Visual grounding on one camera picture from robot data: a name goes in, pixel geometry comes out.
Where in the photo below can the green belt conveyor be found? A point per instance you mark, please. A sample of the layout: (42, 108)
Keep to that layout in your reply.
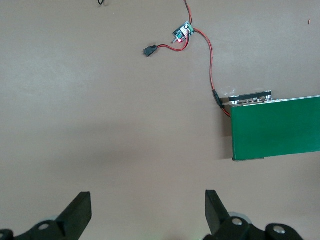
(275, 130)

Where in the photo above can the small circuit board red LED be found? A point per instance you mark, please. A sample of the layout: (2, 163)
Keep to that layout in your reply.
(183, 32)

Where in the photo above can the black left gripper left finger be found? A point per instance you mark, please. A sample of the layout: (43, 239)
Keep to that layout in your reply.
(75, 215)

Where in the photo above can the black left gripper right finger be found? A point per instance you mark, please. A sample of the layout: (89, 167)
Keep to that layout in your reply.
(216, 215)

